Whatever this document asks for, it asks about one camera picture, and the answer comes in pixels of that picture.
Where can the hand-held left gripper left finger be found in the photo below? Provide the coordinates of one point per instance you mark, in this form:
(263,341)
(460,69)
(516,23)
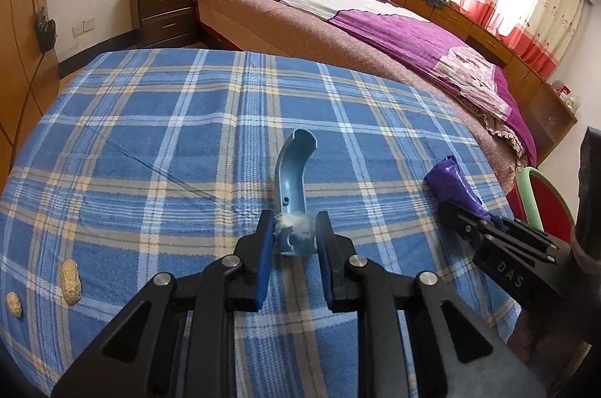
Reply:
(263,257)

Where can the peanut shell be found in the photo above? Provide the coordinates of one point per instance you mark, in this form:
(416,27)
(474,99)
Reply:
(71,283)
(14,305)

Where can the small red white containers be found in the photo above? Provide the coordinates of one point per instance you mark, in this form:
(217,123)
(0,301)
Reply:
(563,90)

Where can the white cotton tuft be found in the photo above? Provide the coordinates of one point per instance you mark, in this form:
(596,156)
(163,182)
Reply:
(291,224)

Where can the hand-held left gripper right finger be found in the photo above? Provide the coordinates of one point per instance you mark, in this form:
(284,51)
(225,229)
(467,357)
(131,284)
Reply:
(325,257)

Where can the long wooden cabinet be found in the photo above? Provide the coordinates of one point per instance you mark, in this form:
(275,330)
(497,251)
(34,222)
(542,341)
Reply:
(493,32)

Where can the bed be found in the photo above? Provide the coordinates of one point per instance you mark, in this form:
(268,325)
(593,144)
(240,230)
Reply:
(305,22)

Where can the curved blue plastic piece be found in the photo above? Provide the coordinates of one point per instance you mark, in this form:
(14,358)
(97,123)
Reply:
(293,172)

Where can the person's right hand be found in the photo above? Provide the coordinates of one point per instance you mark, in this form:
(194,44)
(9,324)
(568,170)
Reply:
(589,257)

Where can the dark thread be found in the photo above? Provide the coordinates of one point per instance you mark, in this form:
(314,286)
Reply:
(155,172)

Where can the white wall socket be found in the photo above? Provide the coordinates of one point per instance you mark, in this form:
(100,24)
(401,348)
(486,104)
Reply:
(82,27)

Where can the red bucket with green rim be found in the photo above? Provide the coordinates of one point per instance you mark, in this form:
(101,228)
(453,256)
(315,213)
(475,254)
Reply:
(540,201)

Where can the purple plastic wrapper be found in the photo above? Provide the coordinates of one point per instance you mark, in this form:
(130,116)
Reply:
(450,182)

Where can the black hanging bag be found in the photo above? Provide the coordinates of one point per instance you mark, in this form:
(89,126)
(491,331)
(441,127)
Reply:
(46,31)

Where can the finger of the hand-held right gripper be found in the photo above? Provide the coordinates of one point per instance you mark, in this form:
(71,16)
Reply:
(530,236)
(462,219)

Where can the wooden wardrobe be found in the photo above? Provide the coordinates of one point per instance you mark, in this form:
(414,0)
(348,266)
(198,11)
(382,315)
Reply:
(19,50)

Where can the dark wooden nightstand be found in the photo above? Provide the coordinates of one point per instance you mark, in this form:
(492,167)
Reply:
(164,11)

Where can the purple floral quilt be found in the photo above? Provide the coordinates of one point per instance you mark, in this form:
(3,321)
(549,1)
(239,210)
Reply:
(399,32)

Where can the blue plaid cloth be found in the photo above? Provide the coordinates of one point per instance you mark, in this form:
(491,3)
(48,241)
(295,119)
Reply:
(188,121)

